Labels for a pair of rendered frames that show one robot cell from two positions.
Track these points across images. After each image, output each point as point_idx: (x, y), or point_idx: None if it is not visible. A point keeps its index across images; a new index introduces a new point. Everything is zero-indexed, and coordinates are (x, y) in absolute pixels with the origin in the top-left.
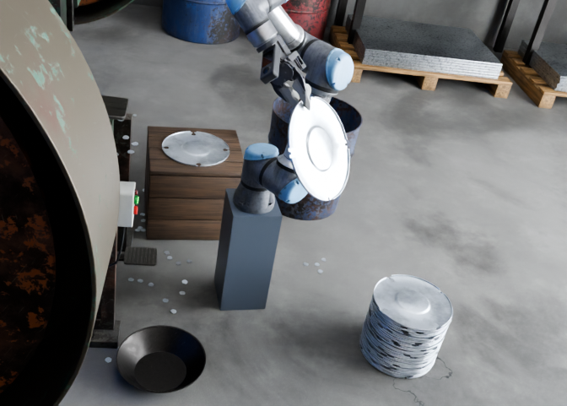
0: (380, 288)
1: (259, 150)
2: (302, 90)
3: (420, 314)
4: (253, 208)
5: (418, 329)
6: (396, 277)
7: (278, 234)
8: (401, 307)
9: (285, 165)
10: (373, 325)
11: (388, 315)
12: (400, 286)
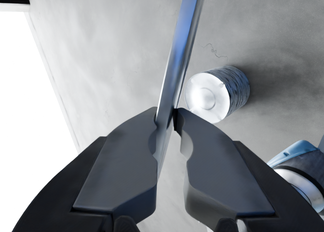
0: (225, 108)
1: None
2: (114, 142)
3: (200, 88)
4: None
5: (200, 73)
6: (216, 121)
7: (320, 141)
8: (211, 90)
9: (306, 180)
10: (233, 83)
11: (219, 81)
12: (213, 112)
